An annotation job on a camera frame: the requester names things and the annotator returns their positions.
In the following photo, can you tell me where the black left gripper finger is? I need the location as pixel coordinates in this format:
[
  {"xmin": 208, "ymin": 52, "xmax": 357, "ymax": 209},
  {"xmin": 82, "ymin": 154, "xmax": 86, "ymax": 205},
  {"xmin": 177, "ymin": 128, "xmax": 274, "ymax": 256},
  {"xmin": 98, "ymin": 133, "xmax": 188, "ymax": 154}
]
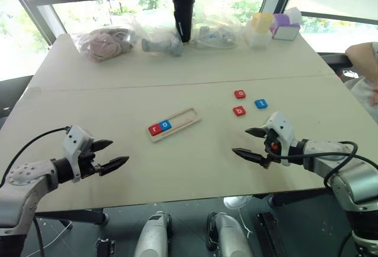
[
  {"xmin": 98, "ymin": 156, "xmax": 131, "ymax": 177},
  {"xmin": 93, "ymin": 139, "xmax": 114, "ymax": 152}
]

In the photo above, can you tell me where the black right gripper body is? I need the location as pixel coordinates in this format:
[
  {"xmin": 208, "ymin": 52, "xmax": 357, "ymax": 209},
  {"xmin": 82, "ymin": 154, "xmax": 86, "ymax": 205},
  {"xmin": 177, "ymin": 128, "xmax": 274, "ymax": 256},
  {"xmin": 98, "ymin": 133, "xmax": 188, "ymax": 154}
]
[{"xmin": 263, "ymin": 129, "xmax": 281, "ymax": 170}]

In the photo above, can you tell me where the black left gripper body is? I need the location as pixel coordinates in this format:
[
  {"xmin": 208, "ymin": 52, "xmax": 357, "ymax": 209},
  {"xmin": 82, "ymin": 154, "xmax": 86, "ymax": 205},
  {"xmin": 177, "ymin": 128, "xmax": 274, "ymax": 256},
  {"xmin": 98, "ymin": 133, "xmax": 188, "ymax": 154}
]
[{"xmin": 78, "ymin": 141, "xmax": 103, "ymax": 180}]

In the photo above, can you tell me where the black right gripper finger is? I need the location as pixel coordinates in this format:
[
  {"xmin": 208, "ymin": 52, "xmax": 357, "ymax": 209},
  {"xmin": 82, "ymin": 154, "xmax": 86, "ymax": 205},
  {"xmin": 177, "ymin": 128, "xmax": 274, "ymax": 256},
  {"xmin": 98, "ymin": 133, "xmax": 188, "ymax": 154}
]
[
  {"xmin": 232, "ymin": 148, "xmax": 271, "ymax": 168},
  {"xmin": 245, "ymin": 126, "xmax": 268, "ymax": 139}
]

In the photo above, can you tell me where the red letter tile b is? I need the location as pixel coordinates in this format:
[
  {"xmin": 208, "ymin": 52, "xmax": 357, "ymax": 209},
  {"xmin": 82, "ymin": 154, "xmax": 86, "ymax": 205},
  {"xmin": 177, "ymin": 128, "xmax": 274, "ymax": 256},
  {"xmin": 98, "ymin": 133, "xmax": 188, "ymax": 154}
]
[{"xmin": 232, "ymin": 105, "xmax": 247, "ymax": 118}]

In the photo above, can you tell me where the red letter tile r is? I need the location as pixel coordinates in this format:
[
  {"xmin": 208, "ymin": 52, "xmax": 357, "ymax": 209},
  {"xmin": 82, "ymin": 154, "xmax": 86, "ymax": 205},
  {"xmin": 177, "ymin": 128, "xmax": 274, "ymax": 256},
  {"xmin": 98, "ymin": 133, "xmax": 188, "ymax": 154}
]
[{"xmin": 148, "ymin": 123, "xmax": 163, "ymax": 137}]

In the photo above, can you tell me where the wooden letter tray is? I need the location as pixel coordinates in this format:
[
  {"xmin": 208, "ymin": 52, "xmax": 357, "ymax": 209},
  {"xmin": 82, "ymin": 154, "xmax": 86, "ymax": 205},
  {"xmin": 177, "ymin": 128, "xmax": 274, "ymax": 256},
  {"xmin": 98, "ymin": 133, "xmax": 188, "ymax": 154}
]
[{"xmin": 146, "ymin": 108, "xmax": 203, "ymax": 144}]

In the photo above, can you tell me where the silver left robot leg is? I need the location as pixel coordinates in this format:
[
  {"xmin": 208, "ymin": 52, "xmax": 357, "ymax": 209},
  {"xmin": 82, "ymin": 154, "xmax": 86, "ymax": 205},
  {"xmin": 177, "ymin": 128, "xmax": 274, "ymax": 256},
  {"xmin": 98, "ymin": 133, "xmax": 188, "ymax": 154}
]
[{"xmin": 133, "ymin": 210, "xmax": 173, "ymax": 257}]

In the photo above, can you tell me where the silver robot leg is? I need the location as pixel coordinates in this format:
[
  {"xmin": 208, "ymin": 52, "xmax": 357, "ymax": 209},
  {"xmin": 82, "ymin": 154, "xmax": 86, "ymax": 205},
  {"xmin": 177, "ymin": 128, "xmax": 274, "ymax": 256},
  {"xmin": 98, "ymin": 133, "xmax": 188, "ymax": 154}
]
[
  {"xmin": 133, "ymin": 210, "xmax": 173, "ymax": 257},
  {"xmin": 206, "ymin": 212, "xmax": 253, "ymax": 257}
]

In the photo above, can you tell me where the silver right robot leg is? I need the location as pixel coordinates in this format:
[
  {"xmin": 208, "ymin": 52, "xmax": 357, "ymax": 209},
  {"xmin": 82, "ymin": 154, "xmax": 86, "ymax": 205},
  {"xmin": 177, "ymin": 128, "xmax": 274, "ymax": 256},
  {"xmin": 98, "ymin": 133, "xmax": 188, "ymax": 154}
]
[{"xmin": 206, "ymin": 212, "xmax": 253, "ymax": 257}]

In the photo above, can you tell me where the white shoe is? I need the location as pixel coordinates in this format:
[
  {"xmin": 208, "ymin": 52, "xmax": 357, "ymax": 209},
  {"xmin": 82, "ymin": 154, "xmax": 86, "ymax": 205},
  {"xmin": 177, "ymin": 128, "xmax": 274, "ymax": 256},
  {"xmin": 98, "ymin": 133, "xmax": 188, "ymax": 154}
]
[{"xmin": 223, "ymin": 195, "xmax": 252, "ymax": 210}]

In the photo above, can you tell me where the small black clamp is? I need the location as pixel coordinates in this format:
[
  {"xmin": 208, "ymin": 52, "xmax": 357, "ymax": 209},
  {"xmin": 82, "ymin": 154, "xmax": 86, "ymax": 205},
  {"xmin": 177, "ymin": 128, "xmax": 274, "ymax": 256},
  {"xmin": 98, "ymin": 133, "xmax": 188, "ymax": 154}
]
[{"xmin": 94, "ymin": 238, "xmax": 116, "ymax": 257}]

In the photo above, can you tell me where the white plastic container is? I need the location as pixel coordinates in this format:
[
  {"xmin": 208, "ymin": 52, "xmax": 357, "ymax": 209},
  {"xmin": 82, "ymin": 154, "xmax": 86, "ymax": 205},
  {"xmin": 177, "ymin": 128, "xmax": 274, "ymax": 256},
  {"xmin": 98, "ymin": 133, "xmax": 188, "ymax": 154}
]
[{"xmin": 244, "ymin": 21, "xmax": 271, "ymax": 48}]

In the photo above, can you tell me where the bag of pink cloth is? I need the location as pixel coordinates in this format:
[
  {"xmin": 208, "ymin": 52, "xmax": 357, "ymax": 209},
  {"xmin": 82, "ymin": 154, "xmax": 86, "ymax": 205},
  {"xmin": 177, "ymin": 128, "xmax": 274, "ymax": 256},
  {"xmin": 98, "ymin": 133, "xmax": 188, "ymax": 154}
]
[{"xmin": 76, "ymin": 25, "xmax": 139, "ymax": 63}]

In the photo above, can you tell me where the clear tubing bundle bag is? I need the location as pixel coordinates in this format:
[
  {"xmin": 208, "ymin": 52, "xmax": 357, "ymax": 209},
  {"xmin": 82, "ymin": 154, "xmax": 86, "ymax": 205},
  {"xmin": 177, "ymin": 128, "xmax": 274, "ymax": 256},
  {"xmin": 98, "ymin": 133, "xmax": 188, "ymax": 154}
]
[{"xmin": 188, "ymin": 22, "xmax": 240, "ymax": 50}]

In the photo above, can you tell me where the dark side furniture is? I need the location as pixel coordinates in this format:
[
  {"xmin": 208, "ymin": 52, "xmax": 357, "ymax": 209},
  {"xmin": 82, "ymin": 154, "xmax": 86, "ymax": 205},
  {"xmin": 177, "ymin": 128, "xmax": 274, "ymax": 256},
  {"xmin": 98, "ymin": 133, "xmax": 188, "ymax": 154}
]
[{"xmin": 320, "ymin": 54, "xmax": 356, "ymax": 78}]

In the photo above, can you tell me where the purple tissue box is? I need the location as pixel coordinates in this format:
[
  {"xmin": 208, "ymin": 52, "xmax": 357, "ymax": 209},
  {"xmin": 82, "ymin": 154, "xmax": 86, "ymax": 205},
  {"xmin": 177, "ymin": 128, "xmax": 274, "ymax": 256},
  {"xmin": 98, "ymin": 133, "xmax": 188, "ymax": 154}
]
[{"xmin": 269, "ymin": 12, "xmax": 301, "ymax": 41}]

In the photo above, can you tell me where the yellow plastic cup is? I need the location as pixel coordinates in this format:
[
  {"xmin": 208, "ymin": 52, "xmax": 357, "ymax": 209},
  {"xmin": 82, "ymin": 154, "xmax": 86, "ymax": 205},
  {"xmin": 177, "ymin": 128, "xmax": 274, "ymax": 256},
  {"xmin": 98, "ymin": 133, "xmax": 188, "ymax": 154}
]
[{"xmin": 250, "ymin": 12, "xmax": 275, "ymax": 34}]

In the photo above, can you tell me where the white tissue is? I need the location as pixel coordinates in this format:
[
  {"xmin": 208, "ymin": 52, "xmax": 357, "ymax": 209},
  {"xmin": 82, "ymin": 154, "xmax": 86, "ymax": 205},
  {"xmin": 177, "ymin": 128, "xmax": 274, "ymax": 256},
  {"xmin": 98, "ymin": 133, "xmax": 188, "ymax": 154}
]
[{"xmin": 284, "ymin": 6, "xmax": 303, "ymax": 25}]

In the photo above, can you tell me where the large clear plastic bag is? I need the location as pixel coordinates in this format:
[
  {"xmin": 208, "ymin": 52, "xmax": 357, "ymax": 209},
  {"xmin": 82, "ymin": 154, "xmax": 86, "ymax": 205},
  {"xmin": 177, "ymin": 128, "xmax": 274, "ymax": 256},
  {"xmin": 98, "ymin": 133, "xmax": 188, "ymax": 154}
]
[{"xmin": 129, "ymin": 0, "xmax": 246, "ymax": 51}]

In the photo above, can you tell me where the black travel tumbler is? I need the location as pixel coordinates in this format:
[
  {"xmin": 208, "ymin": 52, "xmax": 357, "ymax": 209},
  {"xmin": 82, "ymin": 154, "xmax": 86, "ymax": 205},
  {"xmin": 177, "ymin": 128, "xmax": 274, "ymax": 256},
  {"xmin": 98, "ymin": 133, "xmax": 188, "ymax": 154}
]
[{"xmin": 172, "ymin": 0, "xmax": 196, "ymax": 44}]

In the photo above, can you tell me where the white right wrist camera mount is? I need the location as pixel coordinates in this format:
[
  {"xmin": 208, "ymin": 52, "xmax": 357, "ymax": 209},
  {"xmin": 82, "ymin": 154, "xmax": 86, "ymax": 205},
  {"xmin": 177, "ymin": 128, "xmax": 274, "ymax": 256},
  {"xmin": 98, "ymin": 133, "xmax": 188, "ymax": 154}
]
[{"xmin": 260, "ymin": 110, "xmax": 296, "ymax": 167}]

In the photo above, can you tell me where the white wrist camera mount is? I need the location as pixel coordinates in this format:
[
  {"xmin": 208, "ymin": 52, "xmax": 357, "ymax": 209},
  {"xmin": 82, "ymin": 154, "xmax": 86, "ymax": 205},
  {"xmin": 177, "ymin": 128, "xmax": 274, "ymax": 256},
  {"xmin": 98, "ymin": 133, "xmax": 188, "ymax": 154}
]
[
  {"xmin": 62, "ymin": 125, "xmax": 96, "ymax": 183},
  {"xmin": 260, "ymin": 110, "xmax": 296, "ymax": 167}
]

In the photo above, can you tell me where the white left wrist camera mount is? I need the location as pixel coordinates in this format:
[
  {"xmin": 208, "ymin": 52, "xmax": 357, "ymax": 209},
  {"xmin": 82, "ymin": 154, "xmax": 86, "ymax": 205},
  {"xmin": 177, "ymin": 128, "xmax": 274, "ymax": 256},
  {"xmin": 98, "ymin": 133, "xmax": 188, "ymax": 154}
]
[{"xmin": 62, "ymin": 125, "xmax": 96, "ymax": 183}]

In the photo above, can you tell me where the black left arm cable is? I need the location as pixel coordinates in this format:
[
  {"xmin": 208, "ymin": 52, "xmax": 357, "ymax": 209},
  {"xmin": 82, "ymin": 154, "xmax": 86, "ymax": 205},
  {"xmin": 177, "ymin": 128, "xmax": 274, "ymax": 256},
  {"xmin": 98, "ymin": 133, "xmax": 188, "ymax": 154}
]
[{"xmin": 0, "ymin": 125, "xmax": 73, "ymax": 257}]

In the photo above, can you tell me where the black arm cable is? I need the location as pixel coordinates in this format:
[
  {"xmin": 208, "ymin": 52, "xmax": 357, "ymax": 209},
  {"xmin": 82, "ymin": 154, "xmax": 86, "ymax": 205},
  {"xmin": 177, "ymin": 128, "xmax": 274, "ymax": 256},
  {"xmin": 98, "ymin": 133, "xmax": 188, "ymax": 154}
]
[
  {"xmin": 0, "ymin": 125, "xmax": 73, "ymax": 257},
  {"xmin": 266, "ymin": 141, "xmax": 360, "ymax": 257}
]

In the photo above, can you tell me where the black table frame leg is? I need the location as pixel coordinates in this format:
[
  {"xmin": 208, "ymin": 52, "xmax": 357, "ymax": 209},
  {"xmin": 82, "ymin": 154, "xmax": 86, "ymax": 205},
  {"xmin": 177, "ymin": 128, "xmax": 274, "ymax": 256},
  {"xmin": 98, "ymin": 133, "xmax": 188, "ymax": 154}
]
[
  {"xmin": 34, "ymin": 207, "xmax": 109, "ymax": 226},
  {"xmin": 256, "ymin": 193, "xmax": 341, "ymax": 208}
]

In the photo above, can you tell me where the white cord on floor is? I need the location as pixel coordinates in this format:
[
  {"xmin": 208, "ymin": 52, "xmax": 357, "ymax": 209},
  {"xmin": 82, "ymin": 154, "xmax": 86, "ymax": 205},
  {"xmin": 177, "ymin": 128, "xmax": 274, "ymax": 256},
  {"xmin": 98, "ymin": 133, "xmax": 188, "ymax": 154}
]
[{"xmin": 237, "ymin": 207, "xmax": 254, "ymax": 239}]

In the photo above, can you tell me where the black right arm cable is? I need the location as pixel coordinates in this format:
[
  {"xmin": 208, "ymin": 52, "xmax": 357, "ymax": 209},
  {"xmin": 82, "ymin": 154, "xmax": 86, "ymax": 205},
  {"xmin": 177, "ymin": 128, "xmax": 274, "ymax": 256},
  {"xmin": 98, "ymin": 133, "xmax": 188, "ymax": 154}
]
[{"xmin": 266, "ymin": 141, "xmax": 360, "ymax": 257}]

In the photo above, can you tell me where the black metal floor bracket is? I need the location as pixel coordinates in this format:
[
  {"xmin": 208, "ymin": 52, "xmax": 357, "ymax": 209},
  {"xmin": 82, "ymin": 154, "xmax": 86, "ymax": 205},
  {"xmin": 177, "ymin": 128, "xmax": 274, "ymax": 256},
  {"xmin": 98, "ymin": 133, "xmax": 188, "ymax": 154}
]
[{"xmin": 255, "ymin": 211, "xmax": 285, "ymax": 257}]

